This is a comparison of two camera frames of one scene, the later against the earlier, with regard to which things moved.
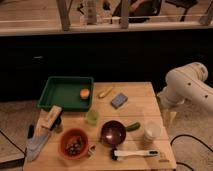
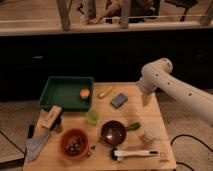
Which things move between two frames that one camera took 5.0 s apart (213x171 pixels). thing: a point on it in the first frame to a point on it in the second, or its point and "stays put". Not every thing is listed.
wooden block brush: (52, 117) stays put
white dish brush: (123, 153) stays put
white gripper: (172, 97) to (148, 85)
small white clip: (92, 150) stays put
